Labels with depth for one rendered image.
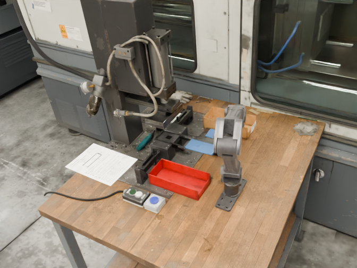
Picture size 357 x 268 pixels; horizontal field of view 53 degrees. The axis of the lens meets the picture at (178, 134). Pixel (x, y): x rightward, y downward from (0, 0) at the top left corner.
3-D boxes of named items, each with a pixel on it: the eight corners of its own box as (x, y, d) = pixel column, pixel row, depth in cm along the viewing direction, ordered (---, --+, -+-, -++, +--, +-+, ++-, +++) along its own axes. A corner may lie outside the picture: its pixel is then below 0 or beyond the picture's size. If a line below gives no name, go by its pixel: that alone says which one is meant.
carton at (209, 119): (247, 140, 185) (247, 127, 180) (203, 129, 196) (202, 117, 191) (255, 126, 194) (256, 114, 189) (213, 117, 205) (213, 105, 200)
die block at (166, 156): (169, 162, 175) (167, 151, 170) (151, 157, 179) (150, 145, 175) (188, 140, 188) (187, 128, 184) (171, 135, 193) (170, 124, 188)
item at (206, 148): (214, 156, 163) (214, 151, 161) (184, 148, 169) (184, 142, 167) (221, 147, 168) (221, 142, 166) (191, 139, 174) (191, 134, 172)
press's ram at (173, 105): (166, 135, 164) (158, 76, 146) (120, 122, 175) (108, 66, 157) (185, 114, 176) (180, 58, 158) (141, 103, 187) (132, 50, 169)
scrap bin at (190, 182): (197, 201, 153) (197, 191, 150) (149, 183, 164) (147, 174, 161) (210, 183, 162) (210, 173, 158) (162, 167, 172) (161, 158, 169)
